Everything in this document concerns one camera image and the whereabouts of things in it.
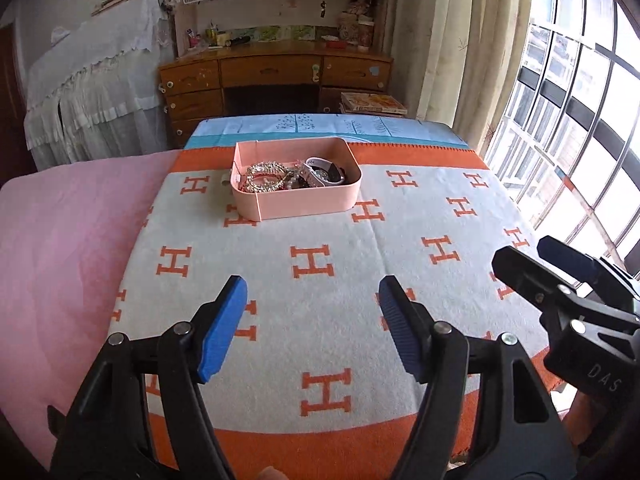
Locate gold rhinestone hair comb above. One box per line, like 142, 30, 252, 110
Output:
240, 160, 298, 194

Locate right hand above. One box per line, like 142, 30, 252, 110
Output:
563, 391, 600, 446

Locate left hand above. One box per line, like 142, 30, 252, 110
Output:
257, 466, 288, 480

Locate orange white H blanket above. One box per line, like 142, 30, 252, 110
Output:
111, 144, 547, 479

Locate window with grille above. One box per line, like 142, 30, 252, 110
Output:
485, 0, 639, 275

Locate pink plastic tray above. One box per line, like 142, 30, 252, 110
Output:
230, 138, 362, 222

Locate pink bed sheet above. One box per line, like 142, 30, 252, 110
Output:
1, 151, 177, 467

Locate blue teal patterned sheet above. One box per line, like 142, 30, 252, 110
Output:
186, 114, 469, 150

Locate stack of books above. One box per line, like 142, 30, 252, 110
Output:
340, 92, 408, 117

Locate wooden desk with drawers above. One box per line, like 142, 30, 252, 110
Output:
158, 40, 393, 148

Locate beige curtain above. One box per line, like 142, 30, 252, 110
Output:
383, 0, 533, 151

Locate white lace covered furniture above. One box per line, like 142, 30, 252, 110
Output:
24, 0, 175, 170

